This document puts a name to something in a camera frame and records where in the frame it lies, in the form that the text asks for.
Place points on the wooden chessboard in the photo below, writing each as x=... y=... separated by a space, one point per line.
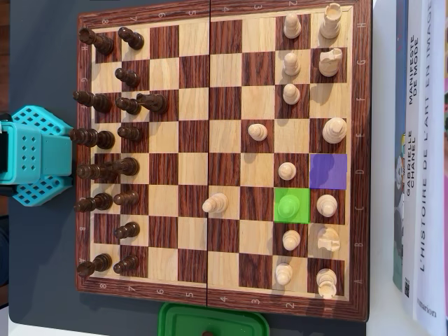
x=196 y=140

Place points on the dark brown chess bishop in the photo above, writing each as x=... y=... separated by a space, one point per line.
x=92 y=100
x=94 y=203

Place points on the light wood chess knight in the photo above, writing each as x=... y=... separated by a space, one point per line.
x=328 y=239
x=329 y=64

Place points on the dark brown chess queen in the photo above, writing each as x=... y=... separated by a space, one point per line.
x=91 y=171

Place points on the light wood chess bishop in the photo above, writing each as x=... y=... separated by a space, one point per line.
x=327 y=205

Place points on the white Gabrielle Chanel book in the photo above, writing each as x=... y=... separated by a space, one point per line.
x=413 y=112

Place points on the dark brown chess rook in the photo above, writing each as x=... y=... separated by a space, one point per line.
x=95 y=264
x=98 y=41

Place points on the dark brown chess king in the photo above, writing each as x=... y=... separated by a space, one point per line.
x=92 y=137

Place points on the white pawn centre board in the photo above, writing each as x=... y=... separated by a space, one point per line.
x=216 y=203

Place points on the green plastic container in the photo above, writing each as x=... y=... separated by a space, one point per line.
x=182 y=322

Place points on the dark brown chess knight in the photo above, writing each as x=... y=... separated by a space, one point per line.
x=154 y=102

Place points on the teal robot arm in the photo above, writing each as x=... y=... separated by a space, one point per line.
x=52 y=154

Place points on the teal perforated robot base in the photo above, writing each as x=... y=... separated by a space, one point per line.
x=57 y=130

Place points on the white L'Histoire de l'Art book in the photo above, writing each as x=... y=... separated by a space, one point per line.
x=437 y=210

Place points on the dark gray table mat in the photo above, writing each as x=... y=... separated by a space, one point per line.
x=42 y=52

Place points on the dark brown chess piece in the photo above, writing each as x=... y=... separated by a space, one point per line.
x=207 y=333

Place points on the dark brown chess pawn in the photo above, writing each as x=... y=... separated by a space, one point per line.
x=131 y=38
x=127 y=77
x=130 y=133
x=127 y=105
x=126 y=264
x=126 y=166
x=126 y=198
x=127 y=230

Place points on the light wood chess pawn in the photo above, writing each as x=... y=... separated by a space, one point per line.
x=291 y=64
x=291 y=94
x=283 y=273
x=291 y=240
x=257 y=132
x=292 y=26
x=287 y=171

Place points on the light wood chess rook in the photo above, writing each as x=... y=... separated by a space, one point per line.
x=330 y=24
x=326 y=281

